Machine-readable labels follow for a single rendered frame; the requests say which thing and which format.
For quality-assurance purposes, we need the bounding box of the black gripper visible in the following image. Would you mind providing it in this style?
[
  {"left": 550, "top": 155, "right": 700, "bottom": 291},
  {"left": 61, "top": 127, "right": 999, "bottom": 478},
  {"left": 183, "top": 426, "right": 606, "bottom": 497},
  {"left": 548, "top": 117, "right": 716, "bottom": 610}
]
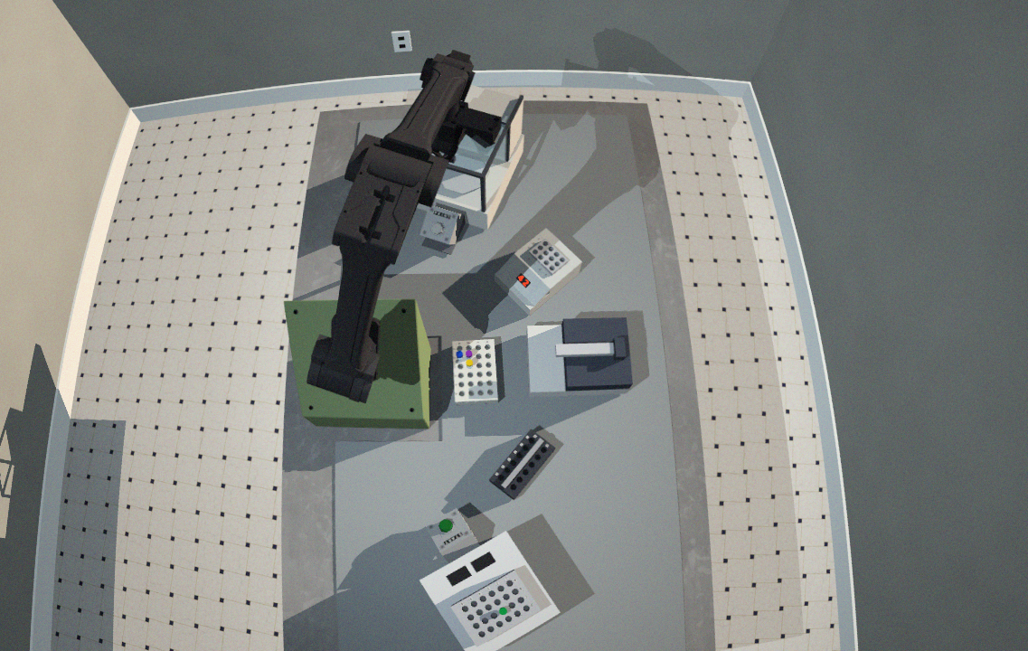
[{"left": 431, "top": 112, "right": 466, "bottom": 162}]

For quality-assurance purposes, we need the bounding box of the dark grey bench mat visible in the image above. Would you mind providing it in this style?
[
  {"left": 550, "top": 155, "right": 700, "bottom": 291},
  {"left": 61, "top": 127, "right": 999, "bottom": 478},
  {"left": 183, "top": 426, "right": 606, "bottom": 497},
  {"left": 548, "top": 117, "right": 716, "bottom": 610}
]
[{"left": 335, "top": 114, "right": 686, "bottom": 651}]

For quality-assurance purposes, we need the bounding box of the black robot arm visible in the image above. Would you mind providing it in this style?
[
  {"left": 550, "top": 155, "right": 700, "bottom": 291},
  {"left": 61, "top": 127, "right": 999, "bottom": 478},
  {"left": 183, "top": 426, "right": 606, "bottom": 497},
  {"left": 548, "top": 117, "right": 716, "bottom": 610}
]
[{"left": 307, "top": 50, "right": 502, "bottom": 403}]

